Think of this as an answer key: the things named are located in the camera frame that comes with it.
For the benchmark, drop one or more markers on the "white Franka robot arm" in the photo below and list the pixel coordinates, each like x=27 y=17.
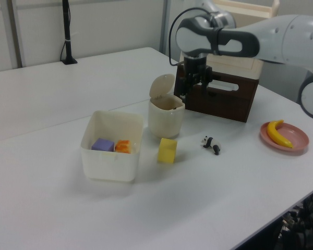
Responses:
x=250 y=43

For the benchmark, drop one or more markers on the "black pole stand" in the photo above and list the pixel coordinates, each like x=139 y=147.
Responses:
x=67 y=31

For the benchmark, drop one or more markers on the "black mesh clutter under table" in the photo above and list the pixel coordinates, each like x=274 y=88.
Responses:
x=306 y=221

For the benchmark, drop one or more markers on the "white plastic storage bin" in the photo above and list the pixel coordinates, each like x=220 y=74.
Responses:
x=110 y=156

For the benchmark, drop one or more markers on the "orange block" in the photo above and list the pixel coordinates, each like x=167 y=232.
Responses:
x=123 y=146

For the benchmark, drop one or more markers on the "dark brown wooden crate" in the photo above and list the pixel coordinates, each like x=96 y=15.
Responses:
x=224 y=104

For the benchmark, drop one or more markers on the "pink plate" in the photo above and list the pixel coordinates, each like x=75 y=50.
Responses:
x=294 y=136

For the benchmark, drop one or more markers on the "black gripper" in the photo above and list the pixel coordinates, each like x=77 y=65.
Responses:
x=195 y=66

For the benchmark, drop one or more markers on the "yellow toy banana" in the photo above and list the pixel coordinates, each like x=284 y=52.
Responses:
x=275 y=132

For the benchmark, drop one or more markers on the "cream trash can with lid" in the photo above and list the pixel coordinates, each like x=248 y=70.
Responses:
x=166 y=114

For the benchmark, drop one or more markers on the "purple foam block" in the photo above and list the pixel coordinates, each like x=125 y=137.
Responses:
x=102 y=144

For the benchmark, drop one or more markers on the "cream wooden box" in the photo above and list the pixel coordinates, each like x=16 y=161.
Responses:
x=237 y=66

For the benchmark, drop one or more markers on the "yellow foam block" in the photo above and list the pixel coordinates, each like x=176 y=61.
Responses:
x=167 y=151

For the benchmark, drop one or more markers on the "toy panda figure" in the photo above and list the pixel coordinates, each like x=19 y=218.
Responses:
x=212 y=143

